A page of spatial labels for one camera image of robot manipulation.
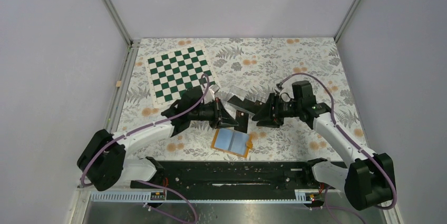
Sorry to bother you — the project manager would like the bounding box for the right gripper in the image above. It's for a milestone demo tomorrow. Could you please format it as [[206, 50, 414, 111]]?
[[251, 92, 302, 129]]

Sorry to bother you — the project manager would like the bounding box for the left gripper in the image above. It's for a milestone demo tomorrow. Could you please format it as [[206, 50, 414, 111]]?
[[189, 97, 239, 129]]

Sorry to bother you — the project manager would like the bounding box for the clear plastic card box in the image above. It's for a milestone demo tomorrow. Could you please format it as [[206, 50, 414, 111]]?
[[226, 85, 273, 116]]

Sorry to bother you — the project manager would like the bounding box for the orange leather card holder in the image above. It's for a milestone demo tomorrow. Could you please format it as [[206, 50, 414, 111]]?
[[211, 129, 253, 158]]

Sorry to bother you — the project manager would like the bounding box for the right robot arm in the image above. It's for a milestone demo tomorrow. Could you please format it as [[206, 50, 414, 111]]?
[[252, 81, 397, 210]]

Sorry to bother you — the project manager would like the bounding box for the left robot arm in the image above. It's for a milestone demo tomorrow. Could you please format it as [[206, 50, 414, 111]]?
[[77, 86, 238, 191]]

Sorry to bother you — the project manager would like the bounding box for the floral patterned table mat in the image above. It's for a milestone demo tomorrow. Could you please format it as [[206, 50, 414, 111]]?
[[112, 37, 367, 161]]

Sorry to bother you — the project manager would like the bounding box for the green white chessboard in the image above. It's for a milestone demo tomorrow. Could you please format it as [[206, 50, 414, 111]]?
[[144, 43, 220, 109]]

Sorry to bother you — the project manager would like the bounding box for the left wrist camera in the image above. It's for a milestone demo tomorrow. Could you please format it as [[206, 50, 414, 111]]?
[[203, 84, 220, 103]]

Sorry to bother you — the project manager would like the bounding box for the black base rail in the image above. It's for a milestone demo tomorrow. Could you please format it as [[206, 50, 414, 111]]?
[[150, 161, 328, 201]]

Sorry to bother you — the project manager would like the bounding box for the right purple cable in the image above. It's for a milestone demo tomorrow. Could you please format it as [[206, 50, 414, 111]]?
[[276, 72, 399, 224]]

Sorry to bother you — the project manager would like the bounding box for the purple cable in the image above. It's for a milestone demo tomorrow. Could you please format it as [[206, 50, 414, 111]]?
[[276, 72, 399, 224], [79, 73, 211, 224]]

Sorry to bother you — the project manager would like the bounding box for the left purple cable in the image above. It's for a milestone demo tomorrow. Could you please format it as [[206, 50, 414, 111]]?
[[79, 73, 211, 224]]

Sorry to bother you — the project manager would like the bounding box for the left aluminium frame post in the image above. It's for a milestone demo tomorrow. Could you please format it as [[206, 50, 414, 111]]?
[[102, 0, 133, 46]]

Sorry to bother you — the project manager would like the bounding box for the aluminium frame post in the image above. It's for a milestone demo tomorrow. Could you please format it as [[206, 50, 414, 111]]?
[[102, 0, 133, 46], [334, 0, 362, 44]]

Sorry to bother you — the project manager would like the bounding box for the right aluminium frame post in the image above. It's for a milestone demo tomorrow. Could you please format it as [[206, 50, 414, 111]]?
[[334, 0, 362, 44]]

